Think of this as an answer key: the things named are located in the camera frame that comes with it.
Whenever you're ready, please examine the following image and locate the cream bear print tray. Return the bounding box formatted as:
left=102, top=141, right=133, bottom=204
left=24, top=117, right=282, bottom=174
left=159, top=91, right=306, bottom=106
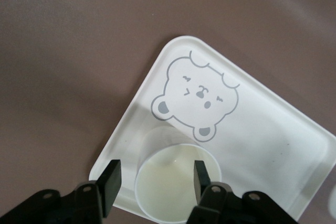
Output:
left=88, top=35, right=336, bottom=221

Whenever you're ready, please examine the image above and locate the brown table mat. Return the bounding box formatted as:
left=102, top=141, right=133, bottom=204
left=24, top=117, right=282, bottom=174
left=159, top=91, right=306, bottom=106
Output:
left=0, top=0, right=336, bottom=224

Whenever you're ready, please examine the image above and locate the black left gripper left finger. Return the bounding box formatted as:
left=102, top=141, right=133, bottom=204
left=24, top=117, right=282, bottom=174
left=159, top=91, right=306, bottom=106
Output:
left=0, top=158, right=123, bottom=224

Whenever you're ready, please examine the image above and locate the white IKEA cup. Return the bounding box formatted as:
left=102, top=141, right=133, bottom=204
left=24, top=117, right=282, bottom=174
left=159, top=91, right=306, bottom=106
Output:
left=133, top=126, right=223, bottom=222

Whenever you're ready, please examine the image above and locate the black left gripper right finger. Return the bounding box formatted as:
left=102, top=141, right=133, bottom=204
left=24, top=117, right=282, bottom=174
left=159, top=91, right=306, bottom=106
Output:
left=184, top=160, right=293, bottom=224

